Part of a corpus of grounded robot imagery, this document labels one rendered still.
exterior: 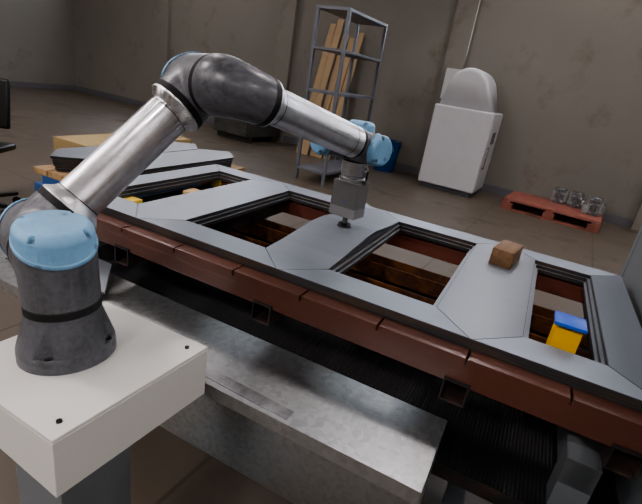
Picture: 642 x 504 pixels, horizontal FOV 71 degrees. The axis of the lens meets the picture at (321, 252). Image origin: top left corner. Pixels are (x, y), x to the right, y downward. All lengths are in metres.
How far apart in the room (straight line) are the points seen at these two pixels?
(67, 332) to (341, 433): 0.49
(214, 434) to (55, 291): 0.65
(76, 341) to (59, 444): 0.17
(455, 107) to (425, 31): 1.57
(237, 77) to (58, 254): 0.42
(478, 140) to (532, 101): 1.10
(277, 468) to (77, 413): 0.59
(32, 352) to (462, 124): 6.14
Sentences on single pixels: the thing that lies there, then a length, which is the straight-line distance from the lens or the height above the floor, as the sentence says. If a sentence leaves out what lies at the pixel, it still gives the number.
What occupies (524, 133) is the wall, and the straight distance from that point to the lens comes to 7.29.
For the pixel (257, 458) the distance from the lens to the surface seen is 1.24.
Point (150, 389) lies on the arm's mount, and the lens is 0.80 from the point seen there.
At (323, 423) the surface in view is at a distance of 0.90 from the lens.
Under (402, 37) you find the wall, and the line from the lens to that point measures 7.82.
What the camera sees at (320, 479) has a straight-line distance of 1.16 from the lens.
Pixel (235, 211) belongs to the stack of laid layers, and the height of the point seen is 0.83.
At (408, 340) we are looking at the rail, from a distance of 0.92.
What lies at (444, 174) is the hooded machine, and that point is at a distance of 6.67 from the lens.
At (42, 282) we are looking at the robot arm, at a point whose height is 0.93.
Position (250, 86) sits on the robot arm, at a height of 1.23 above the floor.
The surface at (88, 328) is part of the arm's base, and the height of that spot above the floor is 0.84.
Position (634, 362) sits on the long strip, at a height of 0.85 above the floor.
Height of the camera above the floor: 1.27
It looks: 21 degrees down
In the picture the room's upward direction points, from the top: 9 degrees clockwise
